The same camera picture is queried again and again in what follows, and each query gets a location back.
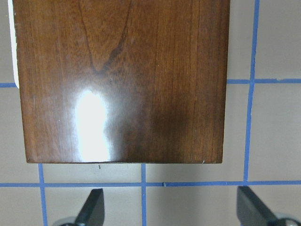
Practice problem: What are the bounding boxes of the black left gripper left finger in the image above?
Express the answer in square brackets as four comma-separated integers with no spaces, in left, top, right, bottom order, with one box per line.
[74,189,105,226]

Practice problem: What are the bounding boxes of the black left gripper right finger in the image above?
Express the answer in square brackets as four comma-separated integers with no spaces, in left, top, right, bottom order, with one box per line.
[236,186,277,226]

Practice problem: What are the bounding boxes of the wooden drawer with white handle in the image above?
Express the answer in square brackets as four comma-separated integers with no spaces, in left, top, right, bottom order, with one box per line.
[8,0,19,89]

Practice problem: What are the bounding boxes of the dark wooden drawer cabinet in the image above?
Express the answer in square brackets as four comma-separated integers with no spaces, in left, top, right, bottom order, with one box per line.
[12,0,230,164]

